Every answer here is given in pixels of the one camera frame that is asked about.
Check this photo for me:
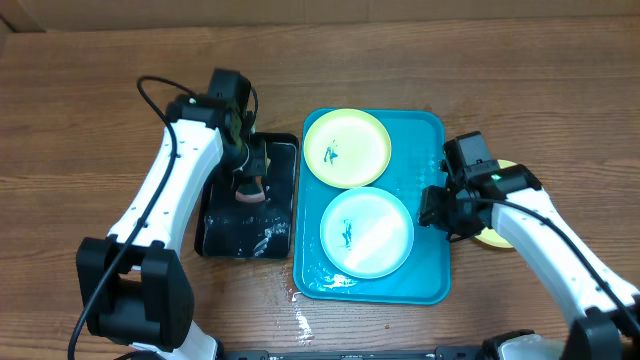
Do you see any green and orange sponge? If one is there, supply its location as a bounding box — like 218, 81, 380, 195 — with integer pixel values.
235, 157, 271, 203

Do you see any yellow-green plate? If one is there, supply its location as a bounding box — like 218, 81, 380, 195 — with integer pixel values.
303, 109, 392, 189
475, 159, 515, 249

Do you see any light blue plate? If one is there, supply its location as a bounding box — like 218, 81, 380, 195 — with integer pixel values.
319, 187, 414, 279

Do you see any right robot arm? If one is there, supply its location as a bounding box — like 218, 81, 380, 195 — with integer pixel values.
418, 132, 639, 359

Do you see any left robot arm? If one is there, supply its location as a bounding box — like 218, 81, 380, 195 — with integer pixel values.
67, 69, 270, 359

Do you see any black rectangular water tray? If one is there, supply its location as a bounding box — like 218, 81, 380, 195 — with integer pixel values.
194, 133, 299, 260

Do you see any teal plastic serving tray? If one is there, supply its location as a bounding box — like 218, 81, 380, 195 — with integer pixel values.
293, 108, 452, 305

